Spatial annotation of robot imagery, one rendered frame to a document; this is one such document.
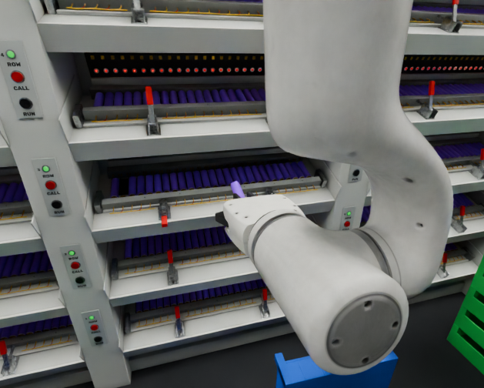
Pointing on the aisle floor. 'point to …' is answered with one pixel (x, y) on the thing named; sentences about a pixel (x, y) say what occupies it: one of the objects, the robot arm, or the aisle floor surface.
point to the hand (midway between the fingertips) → (245, 203)
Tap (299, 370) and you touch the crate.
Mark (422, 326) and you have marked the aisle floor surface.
